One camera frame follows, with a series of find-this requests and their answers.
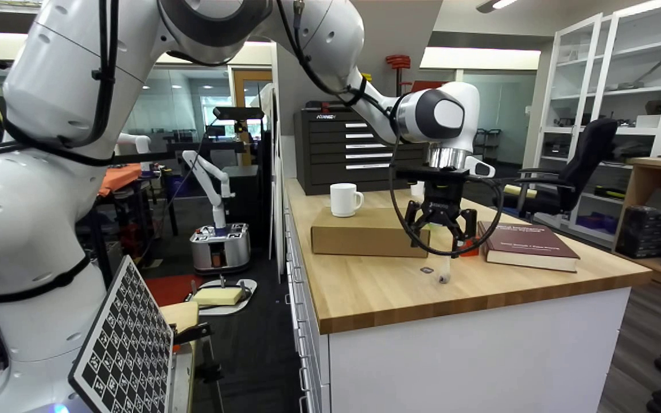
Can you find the black office chair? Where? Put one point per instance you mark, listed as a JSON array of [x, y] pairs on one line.
[[557, 192]]

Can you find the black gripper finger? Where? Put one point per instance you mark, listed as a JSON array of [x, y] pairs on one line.
[[466, 241], [415, 219]]

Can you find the dark red hardcover book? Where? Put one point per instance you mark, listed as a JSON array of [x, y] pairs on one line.
[[529, 247]]

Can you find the white shelving unit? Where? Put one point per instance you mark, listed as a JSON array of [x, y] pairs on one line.
[[607, 64]]

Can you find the white tea bag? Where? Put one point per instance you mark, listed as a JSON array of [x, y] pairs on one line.
[[443, 272]]

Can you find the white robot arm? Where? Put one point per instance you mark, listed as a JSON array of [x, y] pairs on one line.
[[82, 78]]

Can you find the brown cardboard box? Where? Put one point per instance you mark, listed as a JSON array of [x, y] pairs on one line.
[[371, 233]]

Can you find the yellow sponge on tray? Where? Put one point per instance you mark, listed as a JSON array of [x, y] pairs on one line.
[[224, 296]]

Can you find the small white background robot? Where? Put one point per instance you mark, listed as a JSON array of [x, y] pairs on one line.
[[218, 244]]

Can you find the checkered calibration board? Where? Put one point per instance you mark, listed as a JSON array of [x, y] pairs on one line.
[[124, 364]]

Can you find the black tool drawer chest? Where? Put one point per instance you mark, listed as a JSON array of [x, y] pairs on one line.
[[337, 146]]

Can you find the white mug cup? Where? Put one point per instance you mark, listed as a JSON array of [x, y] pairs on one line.
[[345, 200]]

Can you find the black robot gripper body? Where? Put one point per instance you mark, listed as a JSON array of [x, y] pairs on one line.
[[442, 194]]

